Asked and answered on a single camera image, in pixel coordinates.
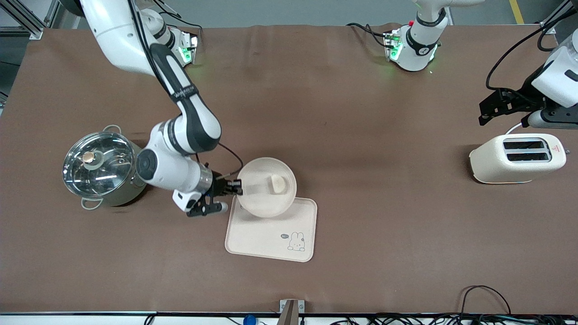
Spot beige tray with rabbit print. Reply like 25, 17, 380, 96
224, 196, 318, 263

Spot black cable bundle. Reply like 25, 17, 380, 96
330, 314, 578, 325

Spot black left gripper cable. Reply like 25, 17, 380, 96
485, 20, 578, 93

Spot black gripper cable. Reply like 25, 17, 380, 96
485, 20, 578, 93
194, 142, 245, 181

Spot cream two-slot toaster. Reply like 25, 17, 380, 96
469, 133, 567, 185

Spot beige round plate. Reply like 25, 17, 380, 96
237, 157, 298, 218

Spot steel cooking pot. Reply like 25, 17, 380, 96
62, 125, 148, 211

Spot black arm base cable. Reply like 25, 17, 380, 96
156, 0, 202, 32
346, 23, 390, 48

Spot white toaster cord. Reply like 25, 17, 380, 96
505, 118, 536, 135

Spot glass pot lid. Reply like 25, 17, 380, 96
62, 131, 135, 198

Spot black looped cable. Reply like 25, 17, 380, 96
460, 285, 513, 316

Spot aluminium frame profile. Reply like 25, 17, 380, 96
0, 0, 62, 39
540, 0, 578, 28

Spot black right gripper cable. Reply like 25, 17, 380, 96
194, 142, 245, 181

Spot brown table cover mat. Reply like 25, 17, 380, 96
0, 23, 578, 315

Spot grey metal camera bracket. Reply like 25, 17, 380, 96
279, 299, 305, 325

